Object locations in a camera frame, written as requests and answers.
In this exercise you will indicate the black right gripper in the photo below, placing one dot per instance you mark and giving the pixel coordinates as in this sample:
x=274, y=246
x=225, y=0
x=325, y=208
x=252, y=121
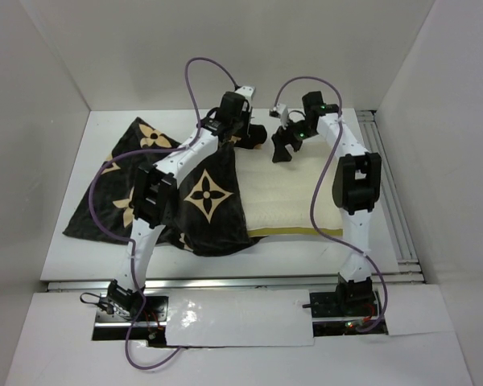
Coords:
x=284, y=137

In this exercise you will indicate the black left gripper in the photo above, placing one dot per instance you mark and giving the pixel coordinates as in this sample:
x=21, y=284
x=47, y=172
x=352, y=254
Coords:
x=246, y=115

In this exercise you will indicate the cream pillow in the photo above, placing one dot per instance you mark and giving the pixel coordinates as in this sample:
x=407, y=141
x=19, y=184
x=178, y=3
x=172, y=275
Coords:
x=276, y=197

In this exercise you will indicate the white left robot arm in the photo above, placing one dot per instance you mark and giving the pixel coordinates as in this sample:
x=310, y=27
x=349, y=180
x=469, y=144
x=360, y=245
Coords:
x=156, y=189

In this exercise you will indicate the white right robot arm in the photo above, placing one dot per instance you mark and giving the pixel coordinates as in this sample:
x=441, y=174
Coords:
x=355, y=189

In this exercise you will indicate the white cover plate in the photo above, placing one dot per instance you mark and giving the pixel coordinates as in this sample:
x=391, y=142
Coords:
x=239, y=318

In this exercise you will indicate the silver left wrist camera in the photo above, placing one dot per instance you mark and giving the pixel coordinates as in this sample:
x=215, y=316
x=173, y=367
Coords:
x=246, y=91

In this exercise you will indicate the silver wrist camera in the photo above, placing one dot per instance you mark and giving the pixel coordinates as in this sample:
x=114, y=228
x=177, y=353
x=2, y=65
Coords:
x=279, y=111
x=246, y=91

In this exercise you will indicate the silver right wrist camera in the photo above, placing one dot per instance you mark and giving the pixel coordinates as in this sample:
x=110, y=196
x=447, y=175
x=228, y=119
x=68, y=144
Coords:
x=279, y=111

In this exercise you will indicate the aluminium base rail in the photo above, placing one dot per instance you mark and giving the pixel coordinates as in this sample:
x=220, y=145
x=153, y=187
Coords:
x=214, y=283

